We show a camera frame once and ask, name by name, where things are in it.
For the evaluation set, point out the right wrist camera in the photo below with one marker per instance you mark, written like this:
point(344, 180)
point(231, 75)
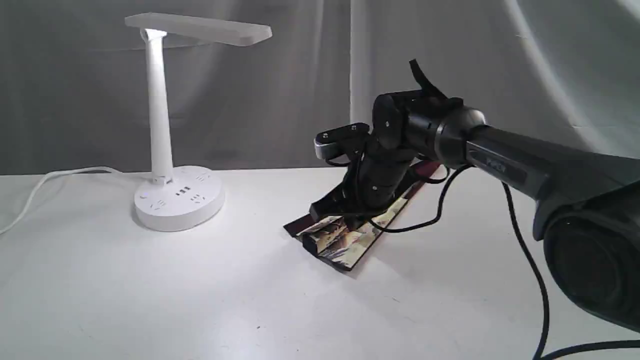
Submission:
point(329, 144)

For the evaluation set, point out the grey backdrop curtain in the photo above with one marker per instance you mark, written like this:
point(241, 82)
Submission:
point(74, 87)

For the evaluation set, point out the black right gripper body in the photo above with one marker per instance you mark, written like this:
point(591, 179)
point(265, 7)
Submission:
point(370, 184)

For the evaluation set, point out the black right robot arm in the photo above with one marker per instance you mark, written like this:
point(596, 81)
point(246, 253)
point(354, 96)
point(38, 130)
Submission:
point(586, 204)

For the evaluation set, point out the painted paper folding fan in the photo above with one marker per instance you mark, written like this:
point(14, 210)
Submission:
point(330, 240)

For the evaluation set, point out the white desk lamp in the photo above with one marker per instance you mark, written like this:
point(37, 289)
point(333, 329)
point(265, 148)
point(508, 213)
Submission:
point(180, 198)

